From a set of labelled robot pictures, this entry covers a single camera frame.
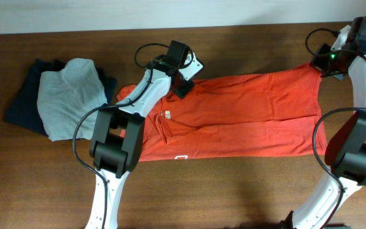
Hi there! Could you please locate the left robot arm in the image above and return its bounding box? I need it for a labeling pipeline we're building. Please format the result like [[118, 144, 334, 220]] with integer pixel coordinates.
[[86, 41, 203, 228]]

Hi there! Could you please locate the folded grey t-shirt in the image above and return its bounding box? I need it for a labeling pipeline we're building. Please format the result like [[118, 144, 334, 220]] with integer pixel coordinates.
[[37, 58, 108, 141]]

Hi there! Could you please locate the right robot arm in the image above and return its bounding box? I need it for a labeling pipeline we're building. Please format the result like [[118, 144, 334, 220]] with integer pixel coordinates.
[[277, 16, 366, 229]]

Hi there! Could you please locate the orange printed t-shirt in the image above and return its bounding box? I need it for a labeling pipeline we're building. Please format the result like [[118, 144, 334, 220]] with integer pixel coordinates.
[[116, 62, 328, 162]]

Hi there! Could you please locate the black cable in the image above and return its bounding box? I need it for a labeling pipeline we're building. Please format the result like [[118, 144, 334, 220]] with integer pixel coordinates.
[[304, 27, 366, 229], [71, 42, 195, 229]]

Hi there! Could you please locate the right black cable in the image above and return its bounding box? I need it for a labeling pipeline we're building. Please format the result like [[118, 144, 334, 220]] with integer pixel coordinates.
[[304, 27, 366, 229]]

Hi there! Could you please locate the folded navy garment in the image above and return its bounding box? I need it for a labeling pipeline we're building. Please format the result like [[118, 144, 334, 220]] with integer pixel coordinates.
[[4, 59, 117, 139]]

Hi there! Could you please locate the left black cable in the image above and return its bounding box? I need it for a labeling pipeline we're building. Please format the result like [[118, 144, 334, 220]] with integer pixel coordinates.
[[71, 42, 195, 229]]

